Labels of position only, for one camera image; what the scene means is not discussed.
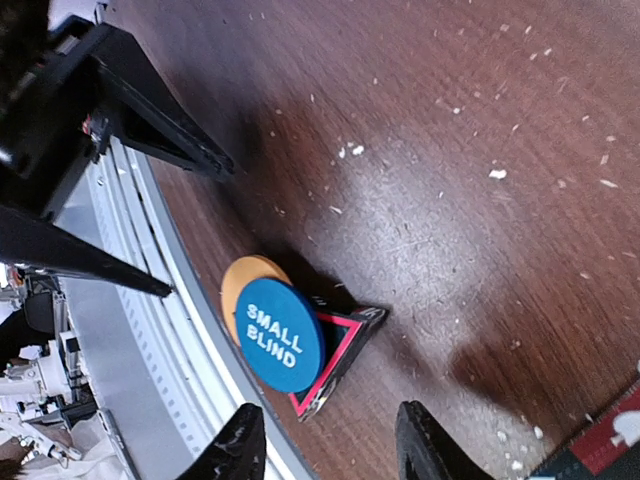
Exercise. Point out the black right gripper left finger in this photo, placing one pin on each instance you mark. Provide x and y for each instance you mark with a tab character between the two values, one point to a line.
237	452

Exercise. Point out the red black poker mat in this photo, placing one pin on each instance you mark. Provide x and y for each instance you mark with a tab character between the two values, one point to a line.
607	448

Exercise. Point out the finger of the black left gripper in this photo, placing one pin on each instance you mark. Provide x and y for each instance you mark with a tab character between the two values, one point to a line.
37	244
143	113

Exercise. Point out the black red triangular all-in marker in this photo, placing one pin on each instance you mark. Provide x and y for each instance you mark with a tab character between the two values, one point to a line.
345	333

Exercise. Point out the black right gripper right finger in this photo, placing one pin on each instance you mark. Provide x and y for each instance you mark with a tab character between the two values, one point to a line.
425	450

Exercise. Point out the aluminium front table rail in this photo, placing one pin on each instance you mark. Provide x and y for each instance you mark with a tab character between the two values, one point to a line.
164	368

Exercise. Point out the blue small blind button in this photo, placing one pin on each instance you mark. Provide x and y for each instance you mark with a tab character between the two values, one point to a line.
280	335

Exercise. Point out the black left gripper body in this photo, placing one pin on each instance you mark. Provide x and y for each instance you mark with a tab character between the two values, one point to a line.
49	86

